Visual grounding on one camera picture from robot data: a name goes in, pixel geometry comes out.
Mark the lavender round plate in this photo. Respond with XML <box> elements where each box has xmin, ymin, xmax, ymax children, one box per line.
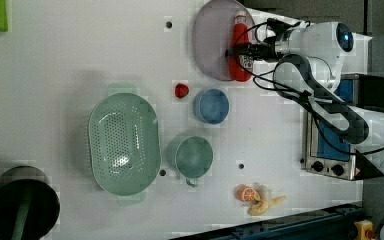
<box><xmin>191</xmin><ymin>0</ymin><xmax>254</xmax><ymax>81</ymax></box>

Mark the blue metal frame rail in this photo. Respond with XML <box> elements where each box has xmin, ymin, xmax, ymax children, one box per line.
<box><xmin>171</xmin><ymin>204</ymin><xmax>364</xmax><ymax>240</ymax></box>

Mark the blue bowl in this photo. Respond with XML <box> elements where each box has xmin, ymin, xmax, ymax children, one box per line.
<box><xmin>192</xmin><ymin>89</ymin><xmax>230</xmax><ymax>124</ymax></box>

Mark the yellow red emergency button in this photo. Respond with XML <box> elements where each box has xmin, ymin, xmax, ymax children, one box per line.
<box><xmin>354</xmin><ymin>220</ymin><xmax>379</xmax><ymax>240</ymax></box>

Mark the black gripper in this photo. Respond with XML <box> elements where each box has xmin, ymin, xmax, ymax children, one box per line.
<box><xmin>225</xmin><ymin>36</ymin><xmax>277</xmax><ymax>62</ymax></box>

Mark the black round bin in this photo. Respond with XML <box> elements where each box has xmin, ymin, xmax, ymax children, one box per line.
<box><xmin>0</xmin><ymin>166</ymin><xmax>60</xmax><ymax>240</ymax></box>

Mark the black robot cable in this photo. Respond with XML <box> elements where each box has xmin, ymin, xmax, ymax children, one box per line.
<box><xmin>231</xmin><ymin>18</ymin><xmax>384</xmax><ymax>156</ymax></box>

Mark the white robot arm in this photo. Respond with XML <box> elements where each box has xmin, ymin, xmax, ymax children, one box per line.
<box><xmin>225</xmin><ymin>18</ymin><xmax>384</xmax><ymax>175</ymax></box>

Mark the green mug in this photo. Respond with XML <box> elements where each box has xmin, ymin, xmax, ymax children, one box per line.
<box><xmin>167</xmin><ymin>136</ymin><xmax>214</xmax><ymax>187</ymax></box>

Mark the red ketchup bottle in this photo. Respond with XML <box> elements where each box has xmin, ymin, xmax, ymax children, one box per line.
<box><xmin>229</xmin><ymin>10</ymin><xmax>253</xmax><ymax>82</ymax></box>

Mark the peeled banana toy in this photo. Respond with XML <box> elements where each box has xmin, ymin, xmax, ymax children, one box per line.
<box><xmin>248</xmin><ymin>185</ymin><xmax>286</xmax><ymax>216</ymax></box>

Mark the green perforated colander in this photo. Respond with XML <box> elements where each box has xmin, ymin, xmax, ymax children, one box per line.
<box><xmin>87</xmin><ymin>84</ymin><xmax>161</xmax><ymax>207</ymax></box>

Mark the red strawberry toy centre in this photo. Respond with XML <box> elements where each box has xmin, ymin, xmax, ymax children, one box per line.
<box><xmin>174</xmin><ymin>83</ymin><xmax>189</xmax><ymax>99</ymax></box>

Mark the toaster oven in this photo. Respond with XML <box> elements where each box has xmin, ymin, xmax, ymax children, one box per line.
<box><xmin>301</xmin><ymin>74</ymin><xmax>384</xmax><ymax>181</ymax></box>

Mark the orange half toy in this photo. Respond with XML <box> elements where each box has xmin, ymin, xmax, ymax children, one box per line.
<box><xmin>236</xmin><ymin>185</ymin><xmax>255</xmax><ymax>202</ymax></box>

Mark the green spatula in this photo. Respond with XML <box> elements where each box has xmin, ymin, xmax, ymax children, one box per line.
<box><xmin>11</xmin><ymin>188</ymin><xmax>32</xmax><ymax>240</ymax></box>

